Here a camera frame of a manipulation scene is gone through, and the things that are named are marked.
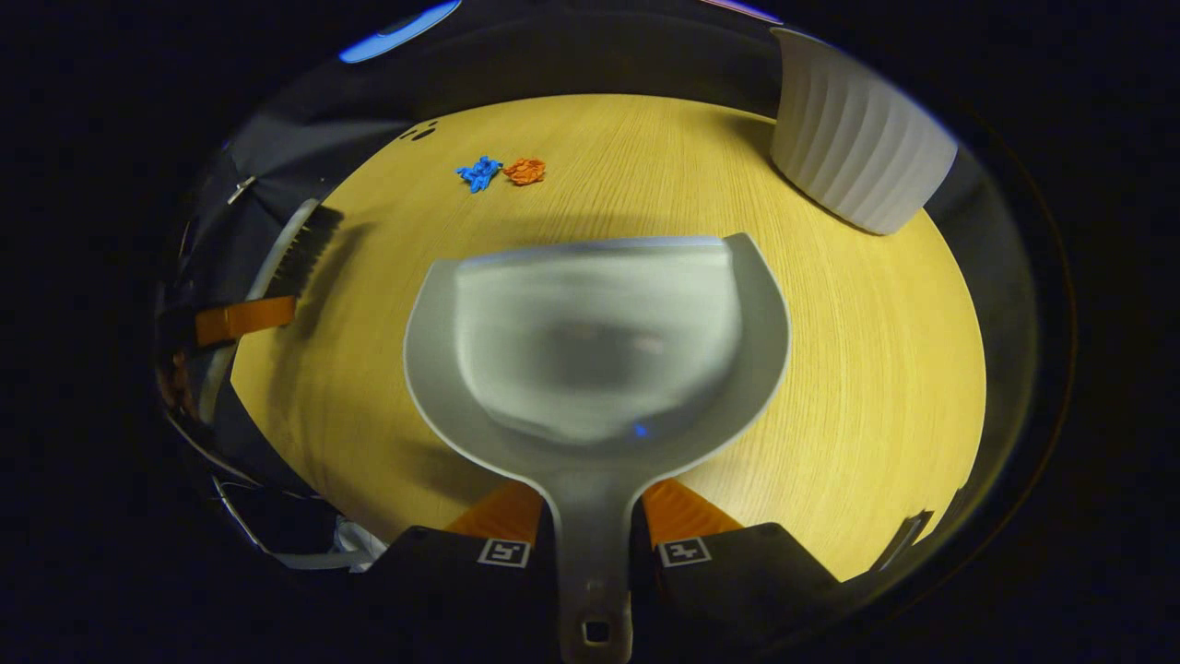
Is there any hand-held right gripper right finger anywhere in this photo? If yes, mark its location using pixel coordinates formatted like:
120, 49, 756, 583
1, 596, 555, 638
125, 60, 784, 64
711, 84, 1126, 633
631, 478, 842, 658

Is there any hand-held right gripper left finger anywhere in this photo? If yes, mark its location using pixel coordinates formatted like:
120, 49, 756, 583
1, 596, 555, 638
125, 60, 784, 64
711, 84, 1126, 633
348, 480, 560, 664

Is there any small white black-bristle broom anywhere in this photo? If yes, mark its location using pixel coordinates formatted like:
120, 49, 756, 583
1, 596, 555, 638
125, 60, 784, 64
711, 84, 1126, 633
196, 198, 344, 425

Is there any blue paper trash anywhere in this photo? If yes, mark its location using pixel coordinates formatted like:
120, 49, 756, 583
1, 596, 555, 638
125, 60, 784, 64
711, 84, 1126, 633
456, 155, 503, 193

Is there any grey plastic dustpan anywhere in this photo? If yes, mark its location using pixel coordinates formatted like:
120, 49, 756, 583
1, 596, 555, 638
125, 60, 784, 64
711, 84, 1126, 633
403, 232, 792, 664

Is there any white ribbed garbage bin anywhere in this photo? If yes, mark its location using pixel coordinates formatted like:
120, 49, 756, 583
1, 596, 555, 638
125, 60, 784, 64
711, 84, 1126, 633
770, 28, 960, 236

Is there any dark grey bar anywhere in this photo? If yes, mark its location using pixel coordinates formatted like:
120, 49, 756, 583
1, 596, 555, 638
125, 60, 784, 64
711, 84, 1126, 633
871, 510, 935, 571

